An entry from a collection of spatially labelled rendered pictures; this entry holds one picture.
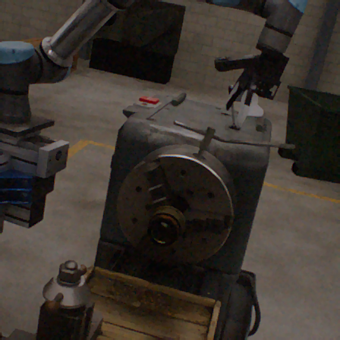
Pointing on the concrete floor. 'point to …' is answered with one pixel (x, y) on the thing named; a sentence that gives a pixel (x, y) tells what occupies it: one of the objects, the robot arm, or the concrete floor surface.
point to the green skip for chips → (313, 133)
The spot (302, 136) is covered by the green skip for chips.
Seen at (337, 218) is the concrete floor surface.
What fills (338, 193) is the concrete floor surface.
